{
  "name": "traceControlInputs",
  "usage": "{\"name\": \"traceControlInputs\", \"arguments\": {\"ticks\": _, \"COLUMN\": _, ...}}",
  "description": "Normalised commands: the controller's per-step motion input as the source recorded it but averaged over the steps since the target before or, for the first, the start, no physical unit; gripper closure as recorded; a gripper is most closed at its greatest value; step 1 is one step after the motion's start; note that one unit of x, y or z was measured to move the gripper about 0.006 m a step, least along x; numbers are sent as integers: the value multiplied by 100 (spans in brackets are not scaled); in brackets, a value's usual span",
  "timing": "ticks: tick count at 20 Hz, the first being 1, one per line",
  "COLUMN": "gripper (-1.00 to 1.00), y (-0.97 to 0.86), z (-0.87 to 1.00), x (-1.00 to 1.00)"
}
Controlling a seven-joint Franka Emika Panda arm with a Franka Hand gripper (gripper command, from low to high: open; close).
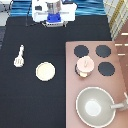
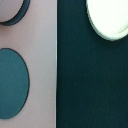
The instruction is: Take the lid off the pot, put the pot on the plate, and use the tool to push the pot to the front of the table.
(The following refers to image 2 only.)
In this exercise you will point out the cream round plate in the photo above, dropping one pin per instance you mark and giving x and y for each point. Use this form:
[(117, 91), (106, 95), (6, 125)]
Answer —
[(109, 18)]

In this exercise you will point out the pink pot lid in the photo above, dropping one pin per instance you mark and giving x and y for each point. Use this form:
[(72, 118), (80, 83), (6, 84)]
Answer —
[(9, 9)]

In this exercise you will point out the black table mat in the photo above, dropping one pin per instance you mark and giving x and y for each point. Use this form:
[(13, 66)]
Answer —
[(92, 73)]

